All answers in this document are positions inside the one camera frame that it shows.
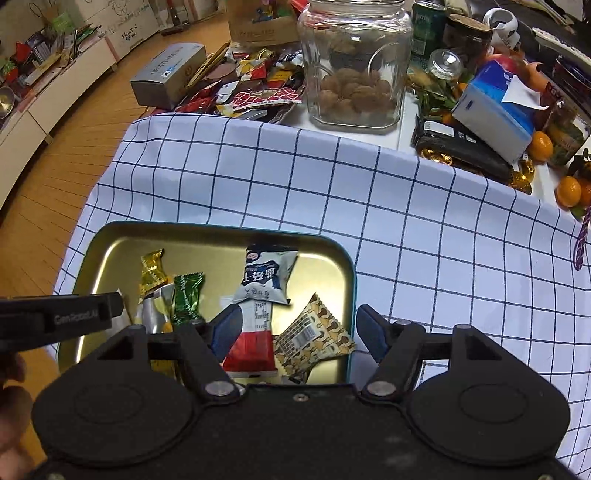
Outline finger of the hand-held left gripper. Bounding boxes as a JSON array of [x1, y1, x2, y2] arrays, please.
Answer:
[[0, 292, 124, 354]]

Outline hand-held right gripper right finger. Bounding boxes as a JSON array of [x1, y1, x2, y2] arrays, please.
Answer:
[[356, 304, 504, 400]]

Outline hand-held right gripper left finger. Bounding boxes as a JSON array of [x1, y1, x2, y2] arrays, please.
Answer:
[[95, 305, 243, 400]]

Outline red white snack packet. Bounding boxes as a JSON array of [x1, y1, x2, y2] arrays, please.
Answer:
[[222, 298, 278, 374]]

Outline dark green candy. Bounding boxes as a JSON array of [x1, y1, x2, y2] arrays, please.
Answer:
[[171, 272, 206, 324]]

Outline brown patterned snack packet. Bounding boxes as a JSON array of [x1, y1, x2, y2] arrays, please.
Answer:
[[272, 292, 357, 384]]

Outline white dark print snack packet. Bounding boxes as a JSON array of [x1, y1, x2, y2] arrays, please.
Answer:
[[231, 242, 300, 305]]

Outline silver foil snack packet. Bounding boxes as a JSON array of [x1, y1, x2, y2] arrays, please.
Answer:
[[134, 284, 176, 335]]

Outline gold metal tin tray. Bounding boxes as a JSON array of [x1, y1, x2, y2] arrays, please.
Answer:
[[56, 220, 358, 386]]

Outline gold foil candy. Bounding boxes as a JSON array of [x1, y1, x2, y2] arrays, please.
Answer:
[[139, 248, 169, 305]]

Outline person's left hand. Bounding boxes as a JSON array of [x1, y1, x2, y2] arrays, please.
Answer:
[[0, 353, 34, 467]]

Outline white blue checkered tablecloth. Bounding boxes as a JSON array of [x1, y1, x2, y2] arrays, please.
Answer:
[[53, 113, 591, 478]]

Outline gold foil chocolate coin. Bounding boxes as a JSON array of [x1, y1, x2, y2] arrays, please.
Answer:
[[418, 148, 455, 167], [508, 159, 536, 192]]

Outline black flat packet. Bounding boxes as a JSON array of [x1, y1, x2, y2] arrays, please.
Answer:
[[413, 115, 513, 178]]

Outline white low cabinet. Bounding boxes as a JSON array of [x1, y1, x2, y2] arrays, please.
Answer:
[[0, 34, 118, 206]]

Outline metal bowl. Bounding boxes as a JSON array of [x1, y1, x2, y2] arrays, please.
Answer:
[[0, 85, 17, 120]]

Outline pile of snack wrappers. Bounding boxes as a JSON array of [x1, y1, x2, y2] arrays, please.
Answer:
[[173, 41, 308, 123]]

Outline green leaves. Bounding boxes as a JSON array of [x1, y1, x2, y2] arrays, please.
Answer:
[[409, 69, 458, 121]]

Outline pile of small oranges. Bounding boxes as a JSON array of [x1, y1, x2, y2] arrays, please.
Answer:
[[554, 148, 591, 217]]

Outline blue white tissue box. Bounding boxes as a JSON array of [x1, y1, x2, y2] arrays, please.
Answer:
[[451, 60, 550, 164]]

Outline loose mandarin orange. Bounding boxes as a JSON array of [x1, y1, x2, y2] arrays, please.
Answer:
[[526, 131, 554, 162]]

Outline grey cardboard box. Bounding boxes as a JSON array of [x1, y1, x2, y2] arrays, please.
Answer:
[[130, 42, 208, 109]]

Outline pile of cabinet clutter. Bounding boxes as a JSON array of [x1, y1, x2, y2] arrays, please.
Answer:
[[0, 9, 100, 93]]

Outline large glass walnut jar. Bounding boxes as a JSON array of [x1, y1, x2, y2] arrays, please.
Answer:
[[297, 0, 415, 134]]

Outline small clear glass jar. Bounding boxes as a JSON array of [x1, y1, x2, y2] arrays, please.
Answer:
[[427, 48, 464, 86]]

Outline white rabbit drawing board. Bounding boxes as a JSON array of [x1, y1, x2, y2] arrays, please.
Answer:
[[76, 0, 160, 63]]

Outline brown printed paper bag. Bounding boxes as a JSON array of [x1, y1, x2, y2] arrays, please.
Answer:
[[228, 0, 301, 47]]

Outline green drink can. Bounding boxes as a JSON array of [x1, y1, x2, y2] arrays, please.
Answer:
[[411, 0, 448, 58]]

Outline dark glass jar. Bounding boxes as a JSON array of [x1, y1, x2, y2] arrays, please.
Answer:
[[443, 14, 494, 70]]

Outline white robot toy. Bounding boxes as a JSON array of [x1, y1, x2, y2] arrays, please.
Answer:
[[482, 7, 520, 49]]

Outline white flat tray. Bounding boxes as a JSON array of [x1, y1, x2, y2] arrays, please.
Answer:
[[531, 25, 578, 47]]

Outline purple braided strap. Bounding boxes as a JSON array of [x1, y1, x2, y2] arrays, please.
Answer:
[[573, 203, 591, 271]]

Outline red handled mop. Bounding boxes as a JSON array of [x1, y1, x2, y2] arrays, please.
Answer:
[[159, 0, 185, 35]]

